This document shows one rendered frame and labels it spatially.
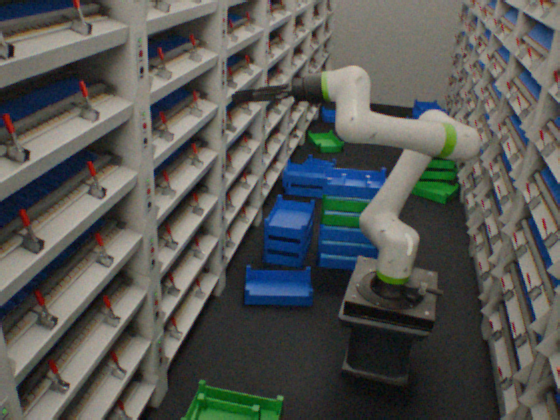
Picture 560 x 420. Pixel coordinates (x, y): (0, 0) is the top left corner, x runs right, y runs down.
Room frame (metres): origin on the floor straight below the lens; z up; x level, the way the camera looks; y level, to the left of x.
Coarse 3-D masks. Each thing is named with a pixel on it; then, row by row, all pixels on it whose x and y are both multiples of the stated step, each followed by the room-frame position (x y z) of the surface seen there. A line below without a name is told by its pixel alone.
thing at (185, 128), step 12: (192, 84) 2.09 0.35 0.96; (204, 96) 2.06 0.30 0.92; (216, 96) 2.07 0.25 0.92; (204, 108) 1.98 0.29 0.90; (216, 108) 2.05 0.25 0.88; (180, 120) 1.81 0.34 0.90; (192, 120) 1.84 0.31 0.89; (204, 120) 1.93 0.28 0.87; (156, 132) 1.66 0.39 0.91; (180, 132) 1.72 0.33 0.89; (192, 132) 1.81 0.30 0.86; (156, 144) 1.47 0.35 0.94; (168, 144) 1.60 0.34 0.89; (180, 144) 1.71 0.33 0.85; (156, 156) 1.50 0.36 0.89; (168, 156) 1.61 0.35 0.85
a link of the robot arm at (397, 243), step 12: (384, 228) 1.71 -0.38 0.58; (396, 228) 1.69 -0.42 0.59; (408, 228) 1.70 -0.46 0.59; (372, 240) 1.74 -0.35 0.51; (384, 240) 1.67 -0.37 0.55; (396, 240) 1.64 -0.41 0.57; (408, 240) 1.64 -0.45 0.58; (384, 252) 1.65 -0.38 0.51; (396, 252) 1.63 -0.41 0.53; (408, 252) 1.63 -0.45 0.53; (384, 264) 1.65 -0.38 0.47; (396, 264) 1.63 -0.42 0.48; (408, 264) 1.63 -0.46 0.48; (384, 276) 1.64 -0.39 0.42; (396, 276) 1.63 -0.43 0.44; (408, 276) 1.64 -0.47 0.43
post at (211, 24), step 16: (224, 0) 2.13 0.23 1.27; (208, 16) 2.08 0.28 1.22; (208, 32) 2.08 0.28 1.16; (224, 48) 2.13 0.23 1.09; (208, 80) 2.08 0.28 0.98; (224, 96) 2.14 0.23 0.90; (208, 128) 2.08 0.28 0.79; (224, 144) 2.14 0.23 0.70; (208, 176) 2.08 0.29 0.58; (224, 192) 2.14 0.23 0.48; (224, 224) 2.14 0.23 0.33; (224, 272) 2.14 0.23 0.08
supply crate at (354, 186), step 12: (336, 168) 2.55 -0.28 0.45; (384, 168) 2.52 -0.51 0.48; (324, 180) 2.36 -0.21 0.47; (336, 180) 2.52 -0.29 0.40; (348, 180) 2.53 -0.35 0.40; (360, 180) 2.53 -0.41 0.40; (372, 180) 2.53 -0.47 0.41; (384, 180) 2.49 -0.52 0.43; (324, 192) 2.36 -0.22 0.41; (336, 192) 2.36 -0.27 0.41; (348, 192) 2.35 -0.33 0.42; (360, 192) 2.35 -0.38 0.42; (372, 192) 2.34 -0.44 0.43
